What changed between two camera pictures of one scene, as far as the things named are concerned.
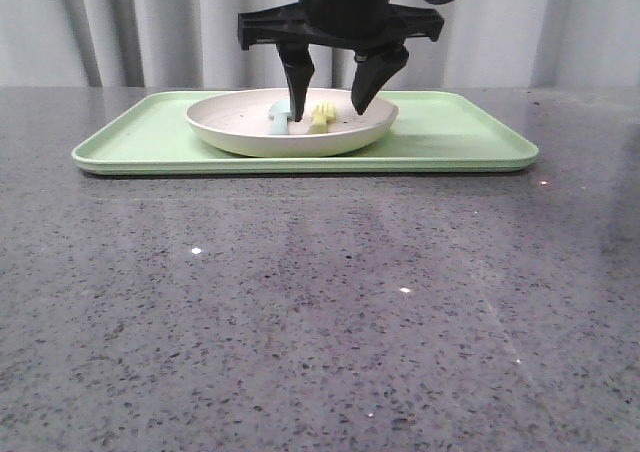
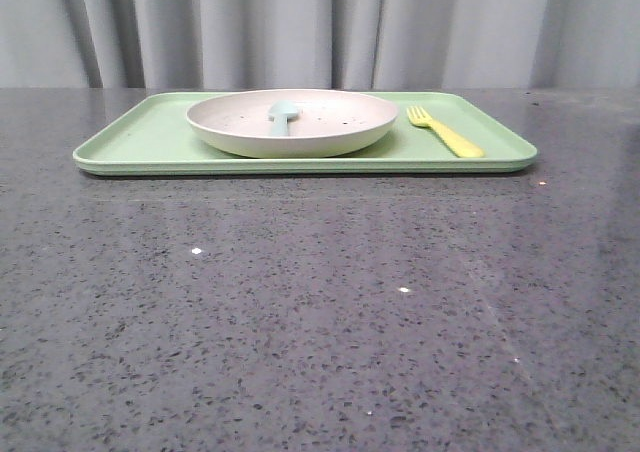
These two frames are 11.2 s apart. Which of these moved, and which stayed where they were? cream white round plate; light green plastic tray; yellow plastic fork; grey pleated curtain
Moved: yellow plastic fork
Stayed: grey pleated curtain; light green plastic tray; cream white round plate
